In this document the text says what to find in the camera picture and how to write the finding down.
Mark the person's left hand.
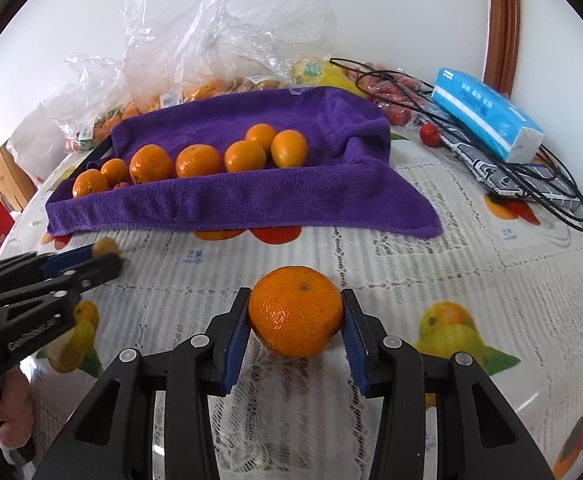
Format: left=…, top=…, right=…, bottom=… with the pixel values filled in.
left=0, top=366, right=34, bottom=450

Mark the purple towel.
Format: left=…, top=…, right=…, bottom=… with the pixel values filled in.
left=45, top=87, right=442, bottom=238

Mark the clear bag of tangerines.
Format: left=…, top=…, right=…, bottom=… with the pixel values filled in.
left=42, top=54, right=134, bottom=153

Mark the black cable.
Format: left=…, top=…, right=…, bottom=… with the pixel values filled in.
left=328, top=56, right=583, bottom=233

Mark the brown wooden door frame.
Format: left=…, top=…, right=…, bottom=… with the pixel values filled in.
left=482, top=0, right=521, bottom=96

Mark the oval orange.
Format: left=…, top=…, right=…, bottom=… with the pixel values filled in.
left=270, top=129, right=309, bottom=168

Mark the small green-yellow fruit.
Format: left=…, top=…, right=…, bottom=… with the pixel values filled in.
left=91, top=237, right=120, bottom=258

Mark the grey patterned pouch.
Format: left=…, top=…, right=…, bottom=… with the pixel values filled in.
left=440, top=130, right=582, bottom=210

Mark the large orange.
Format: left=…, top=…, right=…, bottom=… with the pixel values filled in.
left=101, top=158, right=129, bottom=188
left=248, top=266, right=343, bottom=359

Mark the small red tomato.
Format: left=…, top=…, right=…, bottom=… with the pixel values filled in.
left=419, top=122, right=442, bottom=148

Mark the white plastic bag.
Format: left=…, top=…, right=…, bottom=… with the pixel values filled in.
left=6, top=98, right=70, bottom=184

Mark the fruit print tablecloth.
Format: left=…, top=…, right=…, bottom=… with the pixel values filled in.
left=0, top=129, right=583, bottom=480

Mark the yellow snack bag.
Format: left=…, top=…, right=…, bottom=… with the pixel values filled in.
left=290, top=58, right=366, bottom=99

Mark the clear bag of longans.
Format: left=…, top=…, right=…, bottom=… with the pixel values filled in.
left=206, top=0, right=337, bottom=82

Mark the clear bag of kumquats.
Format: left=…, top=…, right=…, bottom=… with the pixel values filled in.
left=122, top=0, right=254, bottom=112

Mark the bag of red sausages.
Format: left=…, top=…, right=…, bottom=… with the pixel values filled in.
left=345, top=63, right=433, bottom=127

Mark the black tray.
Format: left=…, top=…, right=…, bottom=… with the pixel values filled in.
left=75, top=136, right=115, bottom=174

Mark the small orange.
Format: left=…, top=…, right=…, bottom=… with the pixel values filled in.
left=245, top=122, right=278, bottom=154
left=223, top=140, right=267, bottom=172
left=72, top=169, right=109, bottom=198

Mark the wooden chair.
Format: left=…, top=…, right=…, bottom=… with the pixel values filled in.
left=0, top=144, right=37, bottom=212

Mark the blue tissue pack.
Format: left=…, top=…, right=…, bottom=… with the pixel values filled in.
left=431, top=67, right=544, bottom=164

